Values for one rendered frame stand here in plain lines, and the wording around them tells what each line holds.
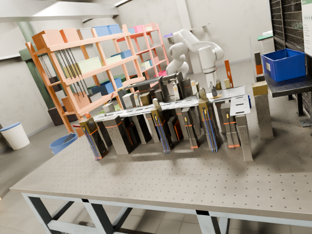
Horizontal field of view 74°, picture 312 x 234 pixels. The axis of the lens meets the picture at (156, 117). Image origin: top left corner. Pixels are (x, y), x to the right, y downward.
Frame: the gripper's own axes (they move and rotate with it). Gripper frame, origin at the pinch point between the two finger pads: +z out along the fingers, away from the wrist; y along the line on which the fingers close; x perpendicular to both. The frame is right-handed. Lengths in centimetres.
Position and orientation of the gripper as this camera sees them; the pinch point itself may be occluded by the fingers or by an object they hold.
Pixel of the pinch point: (214, 93)
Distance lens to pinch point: 150.2
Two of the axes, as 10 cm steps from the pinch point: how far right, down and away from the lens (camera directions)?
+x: 9.0, -1.5, -4.2
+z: 3.0, 9.0, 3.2
